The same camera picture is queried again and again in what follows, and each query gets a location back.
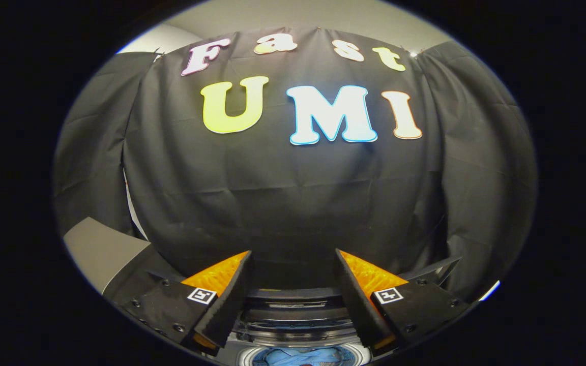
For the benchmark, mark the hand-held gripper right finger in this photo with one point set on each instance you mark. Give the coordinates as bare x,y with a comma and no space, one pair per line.
356,300

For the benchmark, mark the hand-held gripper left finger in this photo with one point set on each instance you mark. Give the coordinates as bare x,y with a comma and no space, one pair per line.
229,300

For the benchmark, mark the dark washing machine lid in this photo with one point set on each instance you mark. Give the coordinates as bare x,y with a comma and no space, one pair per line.
293,315

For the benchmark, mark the light blue polo shirt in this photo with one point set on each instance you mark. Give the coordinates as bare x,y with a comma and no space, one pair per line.
283,357

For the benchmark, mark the black backdrop cloth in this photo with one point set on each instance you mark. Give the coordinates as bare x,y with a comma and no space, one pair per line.
272,203

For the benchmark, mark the white flat board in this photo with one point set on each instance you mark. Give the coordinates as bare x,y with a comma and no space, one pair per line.
491,291

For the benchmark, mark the grey cabinet with dark top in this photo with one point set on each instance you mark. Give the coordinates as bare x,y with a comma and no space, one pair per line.
99,249

